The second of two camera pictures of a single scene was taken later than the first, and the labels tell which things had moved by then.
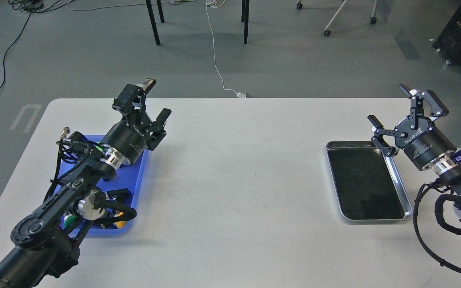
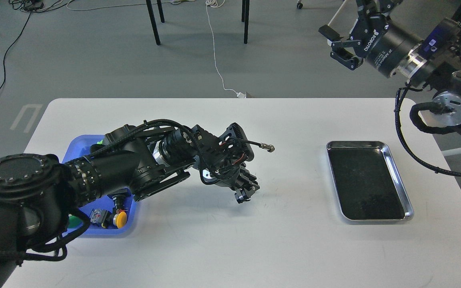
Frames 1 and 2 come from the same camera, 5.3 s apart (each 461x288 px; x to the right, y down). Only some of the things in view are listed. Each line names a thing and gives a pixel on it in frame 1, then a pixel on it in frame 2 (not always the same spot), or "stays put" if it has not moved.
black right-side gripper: x=422 y=141 to x=383 y=43
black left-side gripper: x=133 y=135 to x=232 y=176
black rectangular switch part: x=123 y=195 stays put
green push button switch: x=69 y=220 stays put
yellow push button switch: x=119 y=224 stays put
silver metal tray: x=366 y=186 stays put
